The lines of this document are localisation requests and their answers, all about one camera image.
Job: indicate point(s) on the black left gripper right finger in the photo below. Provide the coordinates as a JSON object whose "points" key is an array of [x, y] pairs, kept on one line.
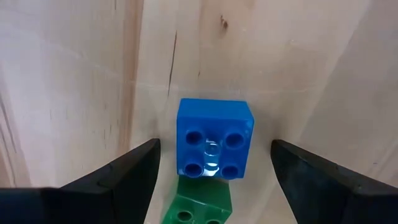
{"points": [[342, 205]]}

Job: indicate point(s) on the small blue block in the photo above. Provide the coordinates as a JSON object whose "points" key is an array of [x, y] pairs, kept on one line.
{"points": [[214, 118]]}

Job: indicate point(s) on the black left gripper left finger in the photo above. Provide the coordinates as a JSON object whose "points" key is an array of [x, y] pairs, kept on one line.
{"points": [[93, 205]]}

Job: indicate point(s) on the small green block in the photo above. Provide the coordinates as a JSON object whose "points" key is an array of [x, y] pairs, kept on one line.
{"points": [[199, 193]]}

